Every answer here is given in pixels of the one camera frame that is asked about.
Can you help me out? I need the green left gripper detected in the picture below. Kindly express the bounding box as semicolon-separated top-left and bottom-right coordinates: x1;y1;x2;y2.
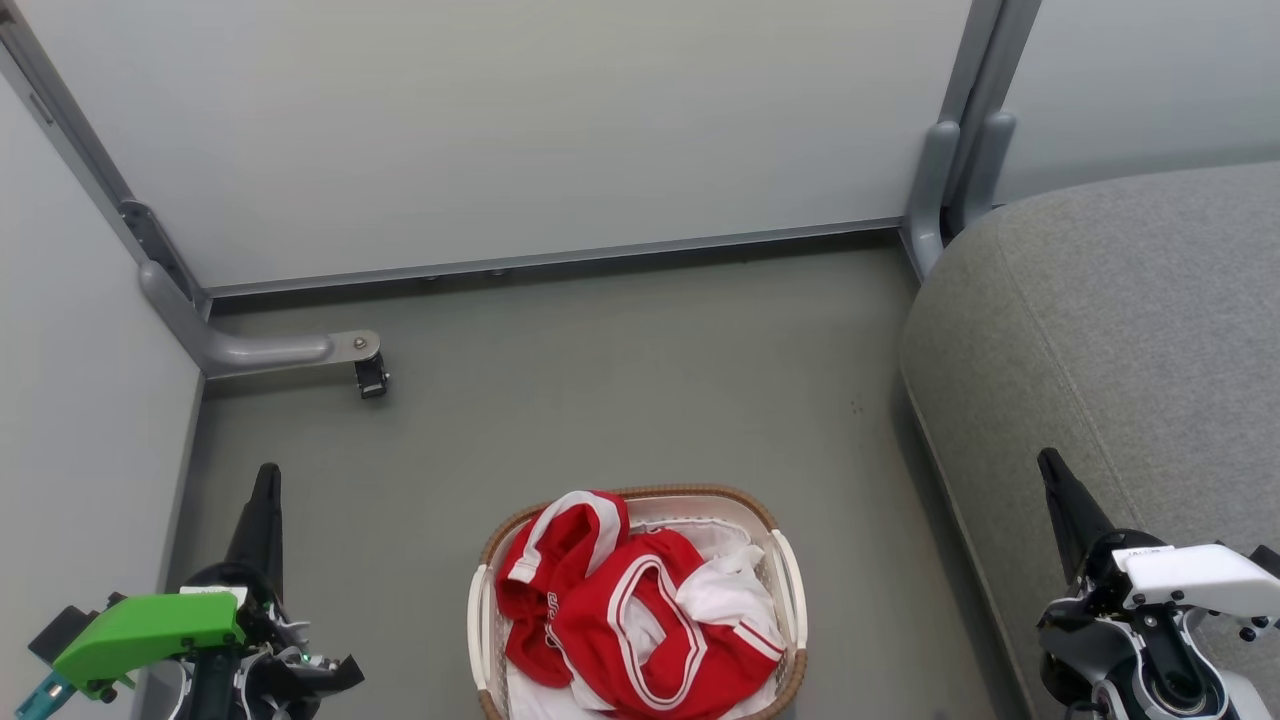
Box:
52;462;286;699

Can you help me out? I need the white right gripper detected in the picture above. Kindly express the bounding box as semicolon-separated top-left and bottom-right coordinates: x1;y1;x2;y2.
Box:
1037;447;1280;616

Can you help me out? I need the red white-striped sports garment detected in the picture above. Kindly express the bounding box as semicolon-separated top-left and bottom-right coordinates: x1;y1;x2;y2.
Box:
497;490;631;691

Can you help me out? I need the grey fabric sofa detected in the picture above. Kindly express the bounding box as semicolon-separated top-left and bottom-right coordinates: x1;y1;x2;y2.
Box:
900;160;1280;720

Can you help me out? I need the white cloth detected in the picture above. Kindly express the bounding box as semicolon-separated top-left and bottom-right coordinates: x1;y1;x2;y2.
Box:
505;515;791;720

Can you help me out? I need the grey partition foot with caster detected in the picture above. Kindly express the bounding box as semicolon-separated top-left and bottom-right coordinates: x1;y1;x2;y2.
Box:
118;198;383;381

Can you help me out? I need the white wicker laundry basket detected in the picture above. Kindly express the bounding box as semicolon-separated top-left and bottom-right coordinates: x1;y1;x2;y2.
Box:
467;485;809;720

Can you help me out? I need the teal left cable connector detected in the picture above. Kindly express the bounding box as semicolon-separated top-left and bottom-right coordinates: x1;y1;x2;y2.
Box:
14;670;77;720

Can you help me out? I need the grey partition bottom rail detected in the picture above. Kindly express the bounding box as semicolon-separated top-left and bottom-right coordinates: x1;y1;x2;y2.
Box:
205;217;903;299

